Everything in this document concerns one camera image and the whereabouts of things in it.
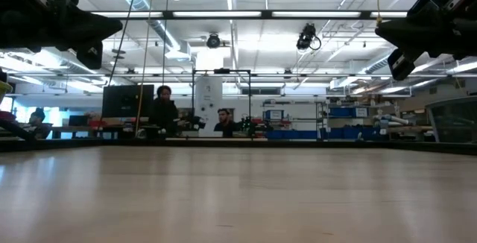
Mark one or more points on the blue storage bin row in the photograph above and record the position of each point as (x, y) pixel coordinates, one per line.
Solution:
(294, 135)

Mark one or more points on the black overhead light bar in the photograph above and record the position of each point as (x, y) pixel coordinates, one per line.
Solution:
(261, 14)

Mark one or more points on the dark glass-sided case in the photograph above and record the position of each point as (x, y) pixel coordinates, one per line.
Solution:
(452, 120)

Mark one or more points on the black table edge rail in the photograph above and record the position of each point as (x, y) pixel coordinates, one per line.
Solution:
(238, 143)

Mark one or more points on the black computer monitor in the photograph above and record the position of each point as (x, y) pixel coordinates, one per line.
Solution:
(127, 100)

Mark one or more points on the metal shelving rack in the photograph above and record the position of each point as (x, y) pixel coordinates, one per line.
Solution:
(346, 112)

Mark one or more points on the standing person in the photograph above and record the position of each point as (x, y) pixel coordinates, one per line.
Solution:
(164, 114)

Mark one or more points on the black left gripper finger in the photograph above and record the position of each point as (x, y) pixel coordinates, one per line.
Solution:
(95, 35)
(98, 20)

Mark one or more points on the seated person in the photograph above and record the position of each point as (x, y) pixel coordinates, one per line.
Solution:
(224, 123)
(38, 123)

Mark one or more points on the silver ventilation duct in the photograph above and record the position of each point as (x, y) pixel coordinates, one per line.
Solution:
(149, 12)

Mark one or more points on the blue labelled box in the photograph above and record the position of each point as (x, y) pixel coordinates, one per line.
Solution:
(274, 115)

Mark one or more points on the round black ceiling device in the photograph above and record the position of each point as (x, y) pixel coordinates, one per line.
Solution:
(213, 41)

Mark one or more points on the white pipe piece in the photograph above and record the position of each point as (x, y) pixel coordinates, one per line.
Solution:
(391, 119)

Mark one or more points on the black overhead camera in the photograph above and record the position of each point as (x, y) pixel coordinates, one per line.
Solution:
(306, 36)

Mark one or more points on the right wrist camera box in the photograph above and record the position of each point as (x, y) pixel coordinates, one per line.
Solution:
(399, 65)

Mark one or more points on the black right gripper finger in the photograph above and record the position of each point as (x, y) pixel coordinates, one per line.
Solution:
(408, 27)
(410, 41)

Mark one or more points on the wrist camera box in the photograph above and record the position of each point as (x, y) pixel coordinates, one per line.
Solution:
(91, 56)
(399, 65)

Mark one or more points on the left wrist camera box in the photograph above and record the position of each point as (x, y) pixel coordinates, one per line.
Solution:
(91, 56)

